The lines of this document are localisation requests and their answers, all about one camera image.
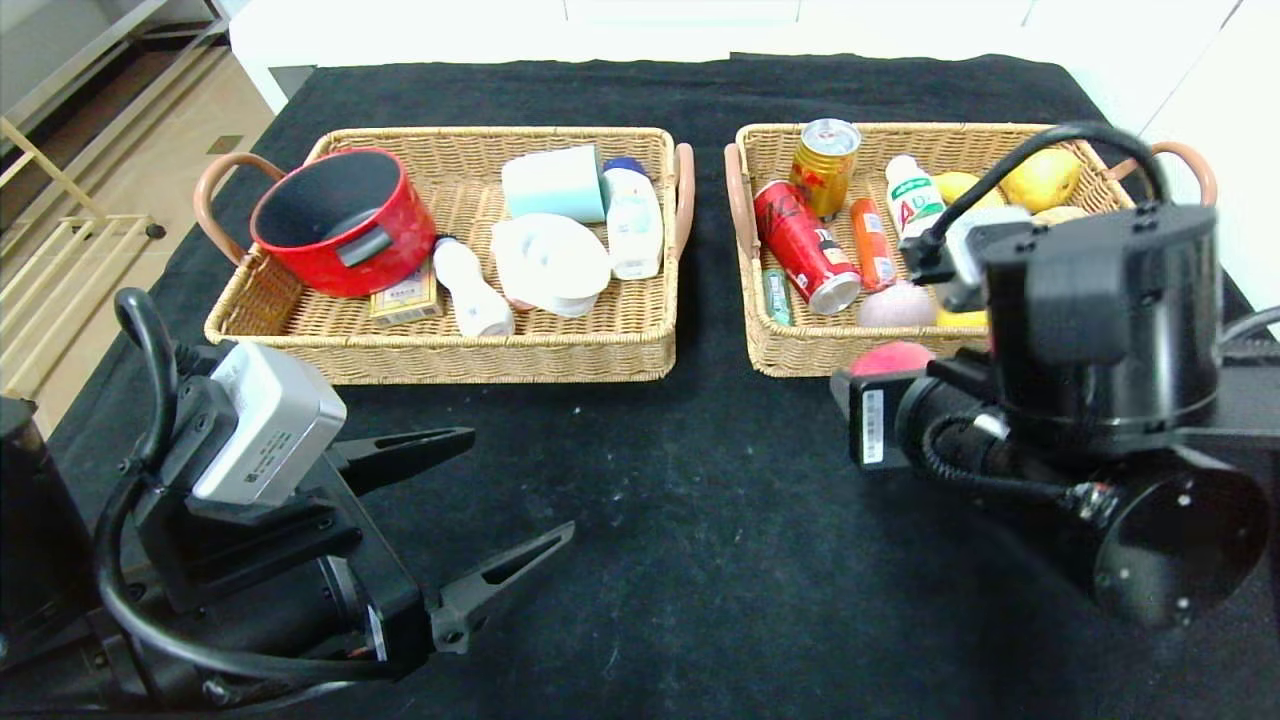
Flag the orange red sausage stick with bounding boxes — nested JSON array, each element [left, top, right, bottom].
[[851, 196, 898, 293]]

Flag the white bottle blue cap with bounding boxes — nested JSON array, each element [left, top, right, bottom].
[[602, 156, 665, 281]]

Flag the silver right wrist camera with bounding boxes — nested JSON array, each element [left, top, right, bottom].
[[943, 205, 1033, 293]]

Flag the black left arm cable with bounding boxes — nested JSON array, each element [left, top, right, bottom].
[[93, 288, 401, 691]]

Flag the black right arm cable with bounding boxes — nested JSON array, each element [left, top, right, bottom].
[[900, 122, 1173, 288]]

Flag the small yellow box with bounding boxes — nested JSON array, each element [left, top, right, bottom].
[[368, 255, 444, 328]]

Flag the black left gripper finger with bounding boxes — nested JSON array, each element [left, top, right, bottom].
[[428, 520, 576, 656], [327, 426, 476, 497]]

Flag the yellow banana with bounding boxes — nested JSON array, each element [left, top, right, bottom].
[[935, 172, 986, 209]]

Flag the light blue cup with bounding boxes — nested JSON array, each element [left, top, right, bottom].
[[501, 143, 608, 224]]

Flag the pale purple round bun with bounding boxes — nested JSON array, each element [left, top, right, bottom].
[[857, 281, 941, 329]]

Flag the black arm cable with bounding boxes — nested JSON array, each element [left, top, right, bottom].
[[900, 122, 1173, 288], [93, 288, 401, 691]]

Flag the red cooking pot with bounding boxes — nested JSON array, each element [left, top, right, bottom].
[[250, 147, 439, 300]]

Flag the red pink peach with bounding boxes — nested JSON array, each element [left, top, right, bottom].
[[850, 341, 936, 378]]

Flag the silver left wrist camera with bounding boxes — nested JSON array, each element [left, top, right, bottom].
[[190, 342, 348, 507]]

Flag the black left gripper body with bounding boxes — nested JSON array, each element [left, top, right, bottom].
[[194, 450, 434, 682]]

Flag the woven wicker basket brown handles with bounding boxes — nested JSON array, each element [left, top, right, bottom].
[[193, 126, 696, 387], [723, 122, 1219, 379]]

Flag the white round bowl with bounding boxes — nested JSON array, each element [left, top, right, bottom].
[[490, 213, 612, 320]]

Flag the grey metal shelf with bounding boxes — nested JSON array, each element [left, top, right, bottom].
[[0, 0, 233, 121]]

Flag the yellow pear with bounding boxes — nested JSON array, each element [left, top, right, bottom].
[[1000, 148, 1082, 214]]

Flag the black tablecloth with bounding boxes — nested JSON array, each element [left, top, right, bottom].
[[40, 52, 1280, 720]]

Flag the red cola can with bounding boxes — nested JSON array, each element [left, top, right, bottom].
[[753, 180, 864, 317]]

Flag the white milk bottle green label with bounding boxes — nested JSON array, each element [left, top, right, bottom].
[[885, 154, 949, 243]]

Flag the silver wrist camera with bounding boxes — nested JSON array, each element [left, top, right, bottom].
[[943, 205, 1033, 293], [190, 342, 348, 507]]

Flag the green small tube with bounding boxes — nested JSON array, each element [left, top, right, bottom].
[[762, 262, 796, 328]]

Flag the gold drink can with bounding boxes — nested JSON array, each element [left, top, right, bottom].
[[789, 119, 862, 222]]

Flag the white low cabinet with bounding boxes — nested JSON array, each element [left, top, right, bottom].
[[228, 0, 1061, 113]]

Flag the white brush cap bottle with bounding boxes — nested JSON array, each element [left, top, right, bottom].
[[432, 237, 517, 338]]

